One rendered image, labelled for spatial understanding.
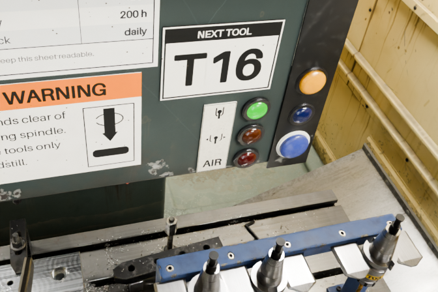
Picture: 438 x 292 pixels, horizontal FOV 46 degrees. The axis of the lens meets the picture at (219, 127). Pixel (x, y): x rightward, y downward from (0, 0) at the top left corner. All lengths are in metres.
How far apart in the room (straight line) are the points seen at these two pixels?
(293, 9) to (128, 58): 0.13
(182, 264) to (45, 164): 0.48
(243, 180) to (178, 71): 1.50
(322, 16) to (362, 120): 1.33
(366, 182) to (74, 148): 1.32
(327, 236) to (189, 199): 0.90
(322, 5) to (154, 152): 0.19
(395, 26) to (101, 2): 1.27
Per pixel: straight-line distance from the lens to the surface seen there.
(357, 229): 1.01
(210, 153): 0.49
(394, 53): 1.58
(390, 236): 0.95
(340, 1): 0.43
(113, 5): 0.37
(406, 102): 1.55
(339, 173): 1.70
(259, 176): 1.92
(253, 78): 0.44
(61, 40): 0.38
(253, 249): 0.93
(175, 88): 0.42
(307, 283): 0.93
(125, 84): 0.41
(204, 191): 1.84
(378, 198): 1.64
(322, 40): 0.44
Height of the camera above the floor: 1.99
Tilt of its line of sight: 43 degrees down
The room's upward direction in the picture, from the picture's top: 8 degrees clockwise
